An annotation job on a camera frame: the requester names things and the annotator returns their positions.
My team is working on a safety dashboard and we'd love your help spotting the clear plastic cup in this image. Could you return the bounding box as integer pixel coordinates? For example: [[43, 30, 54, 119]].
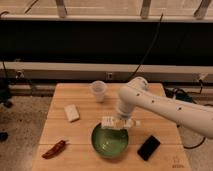
[[90, 80, 107, 102]]

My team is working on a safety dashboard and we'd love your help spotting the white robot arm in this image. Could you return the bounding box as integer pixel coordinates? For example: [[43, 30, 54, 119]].
[[101, 77, 213, 139]]

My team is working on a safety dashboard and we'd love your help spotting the black smartphone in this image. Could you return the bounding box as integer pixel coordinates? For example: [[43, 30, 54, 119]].
[[137, 136, 160, 161]]

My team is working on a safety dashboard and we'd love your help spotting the green ceramic bowl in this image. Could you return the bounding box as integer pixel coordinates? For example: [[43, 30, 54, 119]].
[[91, 124, 129, 159]]

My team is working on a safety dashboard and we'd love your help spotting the black cable on floor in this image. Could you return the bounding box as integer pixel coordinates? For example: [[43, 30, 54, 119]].
[[163, 87, 208, 150]]

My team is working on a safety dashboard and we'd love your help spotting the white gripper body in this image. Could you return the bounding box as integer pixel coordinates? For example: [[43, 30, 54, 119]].
[[101, 116, 141, 130]]

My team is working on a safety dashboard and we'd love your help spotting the red chili pepper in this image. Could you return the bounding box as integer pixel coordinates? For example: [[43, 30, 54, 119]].
[[42, 140, 66, 159]]

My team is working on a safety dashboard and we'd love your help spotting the black hanging cable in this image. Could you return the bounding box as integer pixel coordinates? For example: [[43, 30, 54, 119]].
[[125, 12, 165, 83]]

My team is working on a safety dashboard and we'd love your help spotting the white sponge block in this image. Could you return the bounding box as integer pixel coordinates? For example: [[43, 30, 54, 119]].
[[64, 104, 80, 122]]

